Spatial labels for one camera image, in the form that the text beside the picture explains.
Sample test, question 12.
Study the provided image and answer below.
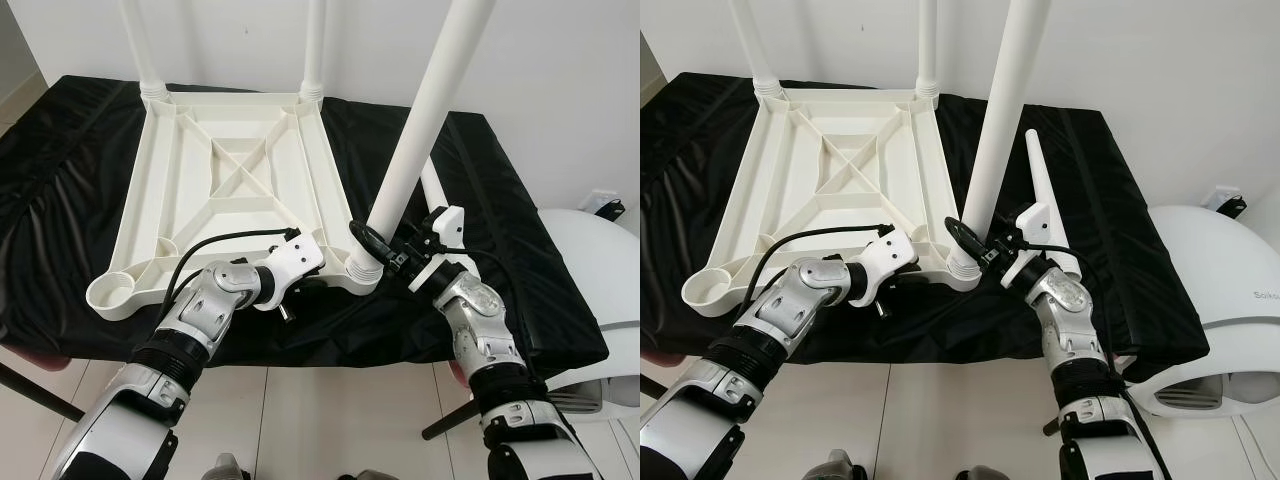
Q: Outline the grey robot left foot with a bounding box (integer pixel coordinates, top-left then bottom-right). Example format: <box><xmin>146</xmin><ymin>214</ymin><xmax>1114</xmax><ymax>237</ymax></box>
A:
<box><xmin>205</xmin><ymin>453</ymin><xmax>252</xmax><ymax>480</ymax></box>
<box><xmin>805</xmin><ymin>450</ymin><xmax>867</xmax><ymax>480</ymax></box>

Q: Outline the white domed appliance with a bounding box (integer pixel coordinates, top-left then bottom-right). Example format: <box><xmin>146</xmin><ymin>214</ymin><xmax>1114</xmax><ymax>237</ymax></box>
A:
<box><xmin>1130</xmin><ymin>204</ymin><xmax>1280</xmax><ymax>420</ymax></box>
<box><xmin>540</xmin><ymin>207</ymin><xmax>641</xmax><ymax>427</ymax></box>

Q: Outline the black table cover cloth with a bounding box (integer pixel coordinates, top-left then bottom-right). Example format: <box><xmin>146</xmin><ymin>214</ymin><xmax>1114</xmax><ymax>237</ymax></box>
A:
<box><xmin>0</xmin><ymin>74</ymin><xmax>612</xmax><ymax>377</ymax></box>
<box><xmin>640</xmin><ymin>71</ymin><xmax>1212</xmax><ymax>382</ymax></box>

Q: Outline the white plastic children table top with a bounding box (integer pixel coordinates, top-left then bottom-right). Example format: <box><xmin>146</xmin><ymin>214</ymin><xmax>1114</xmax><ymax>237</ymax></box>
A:
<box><xmin>682</xmin><ymin>85</ymin><xmax>984</xmax><ymax>320</ymax></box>
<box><xmin>87</xmin><ymin>88</ymin><xmax>387</xmax><ymax>322</ymax></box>

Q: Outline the white plastic table leg tube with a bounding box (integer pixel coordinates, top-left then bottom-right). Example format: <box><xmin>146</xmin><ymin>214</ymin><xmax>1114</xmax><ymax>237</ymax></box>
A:
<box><xmin>943</xmin><ymin>0</ymin><xmax>1052</xmax><ymax>280</ymax></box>
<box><xmin>1025</xmin><ymin>128</ymin><xmax>1087</xmax><ymax>282</ymax></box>
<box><xmin>120</xmin><ymin>0</ymin><xmax>172</xmax><ymax>102</ymax></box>
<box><xmin>730</xmin><ymin>0</ymin><xmax>787</xmax><ymax>100</ymax></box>
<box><xmin>420</xmin><ymin>157</ymin><xmax>453</xmax><ymax>217</ymax></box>
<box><xmin>345</xmin><ymin>0</ymin><xmax>499</xmax><ymax>284</ymax></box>
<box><xmin>914</xmin><ymin>0</ymin><xmax>942</xmax><ymax>99</ymax></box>
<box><xmin>300</xmin><ymin>0</ymin><xmax>328</xmax><ymax>102</ymax></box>

